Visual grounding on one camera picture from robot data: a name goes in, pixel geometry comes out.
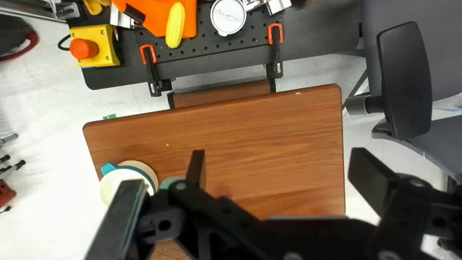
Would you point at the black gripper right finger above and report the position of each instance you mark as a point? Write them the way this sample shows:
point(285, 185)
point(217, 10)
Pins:
point(370, 174)

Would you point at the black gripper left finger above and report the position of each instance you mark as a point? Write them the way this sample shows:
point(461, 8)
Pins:
point(117, 216)

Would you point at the grey office chair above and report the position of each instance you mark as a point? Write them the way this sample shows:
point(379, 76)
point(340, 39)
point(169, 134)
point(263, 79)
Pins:
point(405, 81)

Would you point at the small green object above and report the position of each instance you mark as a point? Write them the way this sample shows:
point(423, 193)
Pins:
point(110, 115)

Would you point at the dark red block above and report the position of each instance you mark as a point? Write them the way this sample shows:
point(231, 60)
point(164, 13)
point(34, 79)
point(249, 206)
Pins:
point(6, 193)

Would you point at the black stand feet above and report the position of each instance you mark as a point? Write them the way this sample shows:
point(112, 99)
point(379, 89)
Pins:
point(9, 156)

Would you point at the orange black clamp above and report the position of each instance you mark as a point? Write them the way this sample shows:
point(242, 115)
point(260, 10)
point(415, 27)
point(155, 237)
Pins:
point(275, 47)
point(153, 66)

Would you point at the yellow emergency stop box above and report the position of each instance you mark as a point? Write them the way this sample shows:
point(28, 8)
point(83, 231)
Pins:
point(99, 47)

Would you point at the black pegboard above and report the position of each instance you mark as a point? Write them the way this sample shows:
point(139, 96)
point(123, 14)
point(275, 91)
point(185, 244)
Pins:
point(217, 47)

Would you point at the yellow toy corn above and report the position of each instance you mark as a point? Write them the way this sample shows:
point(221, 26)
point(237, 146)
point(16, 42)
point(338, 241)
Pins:
point(175, 23)

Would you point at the orange yellow tool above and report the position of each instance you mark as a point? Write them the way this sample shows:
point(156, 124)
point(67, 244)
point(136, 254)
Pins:
point(153, 14)

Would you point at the silver metal bracket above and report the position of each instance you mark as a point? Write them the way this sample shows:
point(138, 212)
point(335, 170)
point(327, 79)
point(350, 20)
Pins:
point(279, 4)
point(125, 17)

